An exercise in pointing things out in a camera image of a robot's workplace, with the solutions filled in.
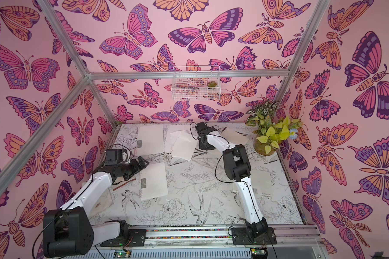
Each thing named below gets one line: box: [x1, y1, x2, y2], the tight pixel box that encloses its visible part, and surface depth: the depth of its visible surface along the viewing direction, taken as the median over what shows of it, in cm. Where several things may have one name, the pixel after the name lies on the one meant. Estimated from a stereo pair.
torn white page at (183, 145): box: [169, 131, 198, 162], surface depth 109 cm
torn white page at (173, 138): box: [165, 130, 191, 154], surface depth 115 cm
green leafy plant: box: [245, 99, 304, 155], surface depth 88 cm
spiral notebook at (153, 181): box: [139, 161, 169, 201], surface depth 93 cm
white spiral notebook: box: [135, 124, 164, 156], surface depth 115 cm
